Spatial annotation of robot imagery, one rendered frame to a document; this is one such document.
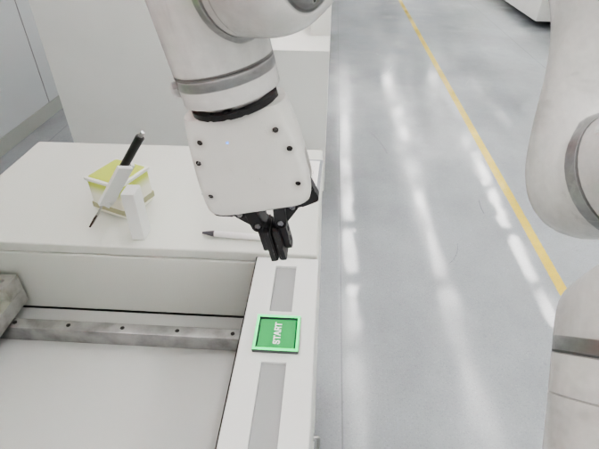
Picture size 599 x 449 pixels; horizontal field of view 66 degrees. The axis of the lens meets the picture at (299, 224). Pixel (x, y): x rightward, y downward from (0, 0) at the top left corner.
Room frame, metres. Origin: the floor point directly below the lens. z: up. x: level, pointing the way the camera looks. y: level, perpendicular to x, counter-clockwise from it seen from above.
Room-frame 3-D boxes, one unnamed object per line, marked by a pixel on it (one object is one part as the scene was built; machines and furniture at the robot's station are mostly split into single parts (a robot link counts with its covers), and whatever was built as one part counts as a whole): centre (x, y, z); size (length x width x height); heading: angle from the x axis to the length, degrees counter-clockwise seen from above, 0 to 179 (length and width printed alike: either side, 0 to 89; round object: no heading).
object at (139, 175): (0.66, 0.30, 1.00); 0.07 x 0.07 x 0.07; 65
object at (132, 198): (0.58, 0.27, 1.03); 0.06 x 0.04 x 0.13; 86
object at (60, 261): (0.72, 0.27, 0.89); 0.62 x 0.35 x 0.14; 86
